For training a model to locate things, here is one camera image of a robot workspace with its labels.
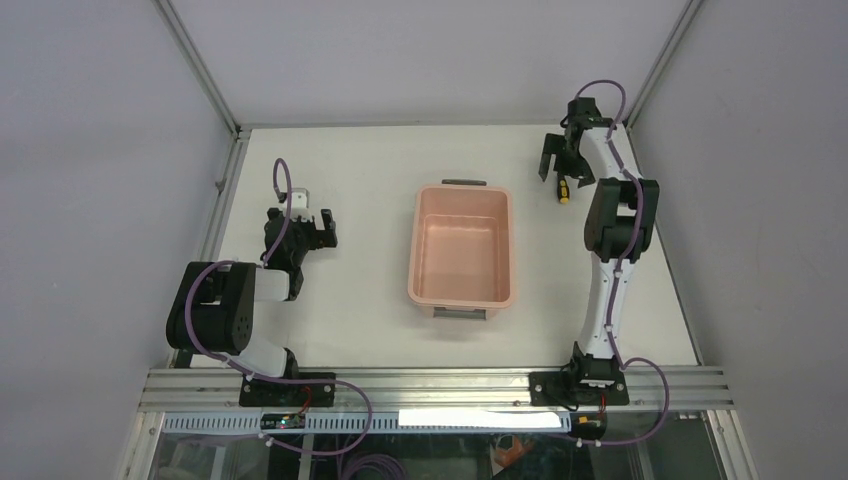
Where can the aluminium left frame post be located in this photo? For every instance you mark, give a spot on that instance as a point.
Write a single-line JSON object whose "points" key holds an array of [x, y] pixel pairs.
{"points": [[193, 58]]}

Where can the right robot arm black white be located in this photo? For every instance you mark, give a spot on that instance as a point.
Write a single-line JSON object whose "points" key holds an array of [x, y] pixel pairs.
{"points": [[618, 231]]}

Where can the orange object under table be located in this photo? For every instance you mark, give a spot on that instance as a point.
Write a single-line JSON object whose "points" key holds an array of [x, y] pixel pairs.
{"points": [[507, 449]]}

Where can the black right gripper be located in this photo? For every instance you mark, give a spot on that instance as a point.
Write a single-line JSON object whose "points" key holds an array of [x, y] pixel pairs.
{"points": [[555, 144]]}

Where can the pink plastic bin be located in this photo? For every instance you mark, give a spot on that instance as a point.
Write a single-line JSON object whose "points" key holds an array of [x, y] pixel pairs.
{"points": [[462, 257]]}

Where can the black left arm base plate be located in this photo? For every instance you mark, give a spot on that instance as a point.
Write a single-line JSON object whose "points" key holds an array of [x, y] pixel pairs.
{"points": [[315, 393]]}

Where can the black yellow screwdriver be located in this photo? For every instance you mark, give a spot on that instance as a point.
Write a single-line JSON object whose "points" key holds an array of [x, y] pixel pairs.
{"points": [[563, 190]]}

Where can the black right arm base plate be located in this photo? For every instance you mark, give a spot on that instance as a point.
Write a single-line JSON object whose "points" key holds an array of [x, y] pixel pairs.
{"points": [[561, 388]]}

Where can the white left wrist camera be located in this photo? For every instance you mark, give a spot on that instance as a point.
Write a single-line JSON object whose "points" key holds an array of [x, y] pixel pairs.
{"points": [[297, 204]]}

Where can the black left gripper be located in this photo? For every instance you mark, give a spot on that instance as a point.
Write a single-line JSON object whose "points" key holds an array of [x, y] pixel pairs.
{"points": [[319, 238]]}

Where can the aluminium right frame post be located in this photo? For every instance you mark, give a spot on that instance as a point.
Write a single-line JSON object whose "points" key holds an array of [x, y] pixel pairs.
{"points": [[669, 48]]}

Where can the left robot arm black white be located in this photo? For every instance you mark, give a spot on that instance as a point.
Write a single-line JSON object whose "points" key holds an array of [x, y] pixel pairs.
{"points": [[213, 310]]}

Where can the aluminium front rail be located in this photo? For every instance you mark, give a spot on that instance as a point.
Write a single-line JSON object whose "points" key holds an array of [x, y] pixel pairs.
{"points": [[688, 388]]}

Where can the white slotted cable duct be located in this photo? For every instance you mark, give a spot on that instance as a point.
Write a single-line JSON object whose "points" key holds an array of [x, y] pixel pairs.
{"points": [[405, 421]]}

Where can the aluminium frame post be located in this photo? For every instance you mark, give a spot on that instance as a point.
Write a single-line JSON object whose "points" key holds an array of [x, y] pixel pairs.
{"points": [[669, 48], [193, 58]]}

